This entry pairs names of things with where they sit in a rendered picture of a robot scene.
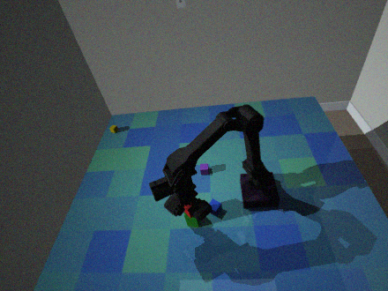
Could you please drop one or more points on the green block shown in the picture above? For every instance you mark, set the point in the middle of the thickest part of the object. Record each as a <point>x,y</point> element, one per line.
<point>187,218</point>
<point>194,224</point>

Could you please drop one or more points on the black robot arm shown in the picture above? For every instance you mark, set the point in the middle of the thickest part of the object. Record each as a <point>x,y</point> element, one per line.
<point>180,165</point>

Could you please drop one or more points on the red block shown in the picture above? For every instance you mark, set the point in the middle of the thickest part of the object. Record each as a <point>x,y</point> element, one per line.
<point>186,208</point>

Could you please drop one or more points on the small purple cube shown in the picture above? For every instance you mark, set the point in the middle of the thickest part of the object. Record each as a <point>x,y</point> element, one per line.
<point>204,169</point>

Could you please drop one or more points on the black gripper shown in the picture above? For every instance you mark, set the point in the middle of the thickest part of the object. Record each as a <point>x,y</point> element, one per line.
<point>200,209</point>

